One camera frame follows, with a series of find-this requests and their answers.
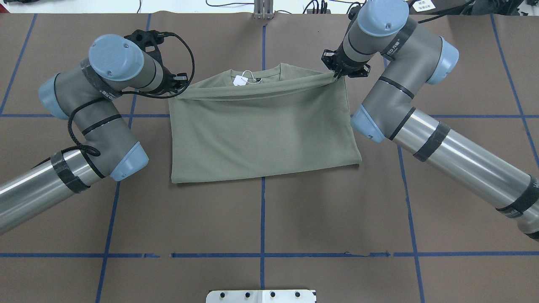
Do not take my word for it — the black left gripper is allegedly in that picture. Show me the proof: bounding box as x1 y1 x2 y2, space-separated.
158 65 189 94

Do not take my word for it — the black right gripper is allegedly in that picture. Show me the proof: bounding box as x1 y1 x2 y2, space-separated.
321 50 371 79

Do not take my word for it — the olive green long-sleeve shirt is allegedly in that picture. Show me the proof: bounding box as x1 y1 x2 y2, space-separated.
169 63 362 184

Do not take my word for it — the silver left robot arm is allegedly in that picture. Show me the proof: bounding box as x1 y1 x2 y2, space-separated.
0 29 195 234

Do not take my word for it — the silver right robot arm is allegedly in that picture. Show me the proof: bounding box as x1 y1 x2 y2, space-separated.
321 0 539 241

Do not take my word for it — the white hang tag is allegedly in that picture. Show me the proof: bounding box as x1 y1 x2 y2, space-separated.
232 75 249 86

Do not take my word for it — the black box with label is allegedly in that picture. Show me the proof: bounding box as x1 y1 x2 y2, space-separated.
409 0 469 16

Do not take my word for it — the grey aluminium post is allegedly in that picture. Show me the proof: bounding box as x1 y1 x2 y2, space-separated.
253 0 275 20

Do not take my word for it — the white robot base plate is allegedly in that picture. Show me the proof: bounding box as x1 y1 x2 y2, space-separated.
205 290 317 303

